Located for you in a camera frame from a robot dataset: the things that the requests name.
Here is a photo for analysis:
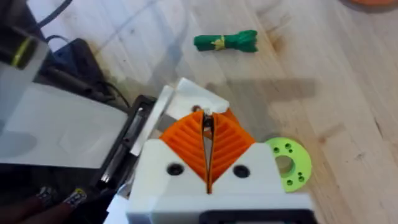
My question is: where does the orange bucket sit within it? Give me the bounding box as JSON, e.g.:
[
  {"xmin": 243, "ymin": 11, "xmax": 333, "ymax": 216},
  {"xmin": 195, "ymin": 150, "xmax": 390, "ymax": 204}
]
[{"xmin": 350, "ymin": 0, "xmax": 398, "ymax": 6}]

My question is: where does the thin black cable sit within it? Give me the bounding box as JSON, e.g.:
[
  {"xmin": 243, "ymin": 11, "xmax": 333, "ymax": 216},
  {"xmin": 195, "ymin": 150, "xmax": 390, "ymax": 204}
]
[{"xmin": 104, "ymin": 81, "xmax": 131, "ymax": 109}]

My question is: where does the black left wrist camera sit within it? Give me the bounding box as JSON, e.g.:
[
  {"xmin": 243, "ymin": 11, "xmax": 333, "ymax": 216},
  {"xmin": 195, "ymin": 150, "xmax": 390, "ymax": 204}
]
[{"xmin": 40, "ymin": 38, "xmax": 108, "ymax": 104}]

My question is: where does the green toy vegetable bundle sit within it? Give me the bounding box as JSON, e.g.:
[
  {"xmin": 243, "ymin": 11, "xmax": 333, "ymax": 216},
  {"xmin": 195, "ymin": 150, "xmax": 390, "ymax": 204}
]
[{"xmin": 193, "ymin": 29, "xmax": 259, "ymax": 54}]

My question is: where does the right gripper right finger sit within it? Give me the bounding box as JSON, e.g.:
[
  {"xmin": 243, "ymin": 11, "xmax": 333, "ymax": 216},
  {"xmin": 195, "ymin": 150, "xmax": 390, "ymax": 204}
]
[{"xmin": 208, "ymin": 113, "xmax": 289, "ymax": 196}]

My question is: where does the black upright wrist plate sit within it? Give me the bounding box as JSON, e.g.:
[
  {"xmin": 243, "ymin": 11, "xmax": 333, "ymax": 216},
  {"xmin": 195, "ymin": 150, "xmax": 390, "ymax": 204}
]
[{"xmin": 0, "ymin": 82, "xmax": 129, "ymax": 169}]

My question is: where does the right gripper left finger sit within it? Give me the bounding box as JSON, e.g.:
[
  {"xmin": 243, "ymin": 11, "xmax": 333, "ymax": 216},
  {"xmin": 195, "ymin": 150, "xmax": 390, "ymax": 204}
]
[{"xmin": 131, "ymin": 110, "xmax": 209, "ymax": 200}]

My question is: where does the dark cable with label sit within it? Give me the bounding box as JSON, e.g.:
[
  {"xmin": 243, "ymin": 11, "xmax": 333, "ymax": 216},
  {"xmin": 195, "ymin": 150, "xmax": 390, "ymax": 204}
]
[
  {"xmin": 27, "ymin": 187, "xmax": 88, "ymax": 224},
  {"xmin": 0, "ymin": 185, "xmax": 60, "ymax": 224}
]

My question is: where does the green disc with holes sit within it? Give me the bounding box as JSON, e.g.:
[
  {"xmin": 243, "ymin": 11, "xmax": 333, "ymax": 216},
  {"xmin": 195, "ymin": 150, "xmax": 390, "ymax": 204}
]
[{"xmin": 264, "ymin": 136, "xmax": 313, "ymax": 194}]

